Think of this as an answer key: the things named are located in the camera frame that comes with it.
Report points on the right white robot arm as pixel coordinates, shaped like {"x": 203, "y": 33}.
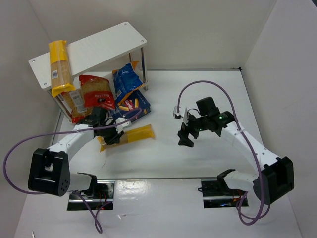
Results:
{"x": 274, "y": 176}

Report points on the white two-tier shelf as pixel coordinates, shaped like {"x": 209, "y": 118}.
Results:
{"x": 91, "y": 52}

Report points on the red pasta bag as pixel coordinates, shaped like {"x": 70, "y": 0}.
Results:
{"x": 94, "y": 92}

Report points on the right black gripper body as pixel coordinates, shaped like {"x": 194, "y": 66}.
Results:
{"x": 187, "y": 132}

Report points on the dark blue Barilla pasta box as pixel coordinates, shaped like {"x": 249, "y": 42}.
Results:
{"x": 135, "y": 100}

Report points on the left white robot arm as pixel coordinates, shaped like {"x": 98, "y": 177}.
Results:
{"x": 50, "y": 172}

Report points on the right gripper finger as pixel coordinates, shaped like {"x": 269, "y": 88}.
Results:
{"x": 183, "y": 137}
{"x": 188, "y": 142}

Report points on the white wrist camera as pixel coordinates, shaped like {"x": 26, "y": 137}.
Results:
{"x": 181, "y": 113}
{"x": 121, "y": 124}

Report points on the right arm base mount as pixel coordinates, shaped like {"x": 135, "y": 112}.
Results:
{"x": 215, "y": 197}

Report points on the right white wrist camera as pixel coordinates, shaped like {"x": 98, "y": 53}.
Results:
{"x": 181, "y": 113}

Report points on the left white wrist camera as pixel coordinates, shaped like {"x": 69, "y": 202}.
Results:
{"x": 121, "y": 124}

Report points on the yellow spaghetti bag on shelf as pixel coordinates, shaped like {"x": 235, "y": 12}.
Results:
{"x": 61, "y": 77}

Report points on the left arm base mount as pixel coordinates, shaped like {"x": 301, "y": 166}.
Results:
{"x": 102, "y": 198}

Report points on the yellow spaghetti bag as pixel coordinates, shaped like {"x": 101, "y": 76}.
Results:
{"x": 130, "y": 136}
{"x": 61, "y": 77}

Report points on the blue pasta bag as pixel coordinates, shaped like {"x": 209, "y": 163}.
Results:
{"x": 126, "y": 81}

